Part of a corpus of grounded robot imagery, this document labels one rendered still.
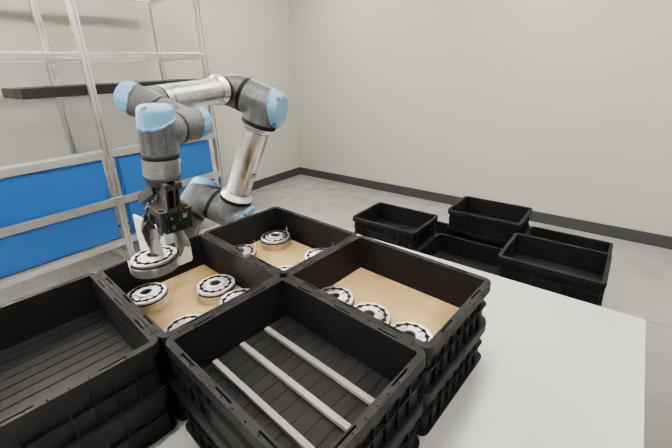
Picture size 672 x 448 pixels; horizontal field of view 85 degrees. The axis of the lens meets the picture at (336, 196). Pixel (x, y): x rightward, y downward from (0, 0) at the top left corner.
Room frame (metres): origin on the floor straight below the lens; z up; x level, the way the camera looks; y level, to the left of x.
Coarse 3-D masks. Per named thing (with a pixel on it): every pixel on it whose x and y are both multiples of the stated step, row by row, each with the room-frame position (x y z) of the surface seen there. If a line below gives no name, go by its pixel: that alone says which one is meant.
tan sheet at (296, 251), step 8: (256, 248) 1.14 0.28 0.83; (288, 248) 1.13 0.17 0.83; (296, 248) 1.13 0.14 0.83; (304, 248) 1.13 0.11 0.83; (264, 256) 1.08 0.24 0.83; (272, 256) 1.08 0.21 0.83; (280, 256) 1.08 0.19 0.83; (288, 256) 1.08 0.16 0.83; (296, 256) 1.07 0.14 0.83; (272, 264) 1.03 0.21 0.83; (280, 264) 1.03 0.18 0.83; (288, 264) 1.02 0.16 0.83
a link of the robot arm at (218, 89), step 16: (192, 80) 1.09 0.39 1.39; (208, 80) 1.14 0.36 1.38; (224, 80) 1.19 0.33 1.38; (240, 80) 1.23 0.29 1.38; (128, 96) 0.87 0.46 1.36; (144, 96) 0.87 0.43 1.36; (160, 96) 0.89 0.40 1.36; (176, 96) 0.97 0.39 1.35; (192, 96) 1.03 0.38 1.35; (208, 96) 1.10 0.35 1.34; (224, 96) 1.18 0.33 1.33; (128, 112) 0.88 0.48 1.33
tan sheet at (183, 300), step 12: (180, 276) 0.97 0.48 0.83; (192, 276) 0.97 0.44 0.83; (204, 276) 0.97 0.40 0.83; (168, 288) 0.91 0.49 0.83; (180, 288) 0.91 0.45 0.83; (192, 288) 0.91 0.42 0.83; (240, 288) 0.90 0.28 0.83; (180, 300) 0.85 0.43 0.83; (192, 300) 0.85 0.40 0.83; (156, 312) 0.80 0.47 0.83; (168, 312) 0.80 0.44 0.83; (180, 312) 0.80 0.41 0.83; (192, 312) 0.80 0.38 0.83; (204, 312) 0.80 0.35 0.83
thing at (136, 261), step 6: (162, 246) 0.82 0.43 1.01; (168, 246) 0.82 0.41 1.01; (138, 252) 0.79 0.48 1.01; (144, 252) 0.80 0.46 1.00; (168, 252) 0.79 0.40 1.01; (174, 252) 0.78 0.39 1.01; (132, 258) 0.76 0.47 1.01; (138, 258) 0.76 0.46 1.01; (162, 258) 0.76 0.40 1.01; (168, 258) 0.76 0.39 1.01; (132, 264) 0.74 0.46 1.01; (138, 264) 0.73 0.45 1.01; (144, 264) 0.74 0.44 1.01; (150, 264) 0.73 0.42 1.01; (156, 264) 0.73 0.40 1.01; (162, 264) 0.74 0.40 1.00
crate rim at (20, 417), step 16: (48, 288) 0.77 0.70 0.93; (16, 304) 0.72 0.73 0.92; (144, 336) 0.60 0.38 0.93; (144, 352) 0.55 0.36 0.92; (112, 368) 0.51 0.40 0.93; (128, 368) 0.53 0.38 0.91; (80, 384) 0.48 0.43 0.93; (96, 384) 0.49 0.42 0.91; (48, 400) 0.45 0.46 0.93; (64, 400) 0.46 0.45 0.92; (16, 416) 0.42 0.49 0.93; (32, 416) 0.43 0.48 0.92; (0, 432) 0.40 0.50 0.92; (16, 432) 0.41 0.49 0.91
